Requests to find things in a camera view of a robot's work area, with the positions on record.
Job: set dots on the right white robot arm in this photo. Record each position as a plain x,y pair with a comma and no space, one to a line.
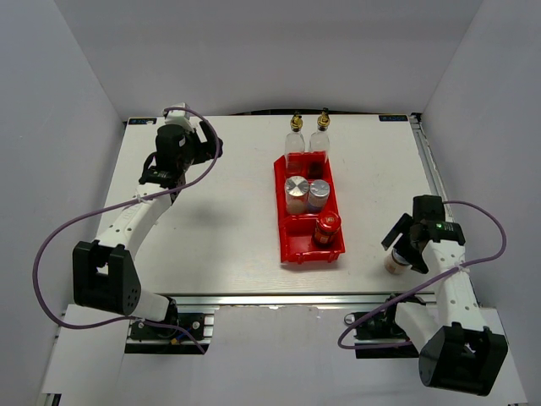
456,350

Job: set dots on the white lid spice jar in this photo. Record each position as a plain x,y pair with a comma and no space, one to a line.
395,264

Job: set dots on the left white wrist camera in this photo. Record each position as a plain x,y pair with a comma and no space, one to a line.
177,115

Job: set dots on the left blue table sticker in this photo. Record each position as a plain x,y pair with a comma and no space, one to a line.
142,121

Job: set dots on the dark sauce cruet bottle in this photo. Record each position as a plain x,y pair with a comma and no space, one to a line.
319,145

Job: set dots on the clear glass cruet bottle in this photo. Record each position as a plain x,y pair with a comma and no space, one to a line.
294,146

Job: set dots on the blue table sticker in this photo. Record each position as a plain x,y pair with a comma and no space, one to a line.
393,118
142,121

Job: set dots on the blue label white shaker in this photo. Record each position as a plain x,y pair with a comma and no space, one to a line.
319,193

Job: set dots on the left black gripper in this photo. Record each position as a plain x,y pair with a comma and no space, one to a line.
204,149

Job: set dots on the red lid dark jar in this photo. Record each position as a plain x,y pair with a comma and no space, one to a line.
327,225

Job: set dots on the steel lid white powder jar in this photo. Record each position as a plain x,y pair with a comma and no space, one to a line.
296,190

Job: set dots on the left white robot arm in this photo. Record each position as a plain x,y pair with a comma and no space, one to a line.
104,274

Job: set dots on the right blue table sticker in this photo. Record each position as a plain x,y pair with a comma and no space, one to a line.
393,118

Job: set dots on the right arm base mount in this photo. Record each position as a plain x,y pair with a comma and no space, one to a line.
390,333

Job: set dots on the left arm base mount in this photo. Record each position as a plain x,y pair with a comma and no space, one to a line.
181,333

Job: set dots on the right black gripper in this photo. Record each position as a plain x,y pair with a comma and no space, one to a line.
404,223

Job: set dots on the red plastic divided bin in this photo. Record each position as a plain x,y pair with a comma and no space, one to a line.
296,231

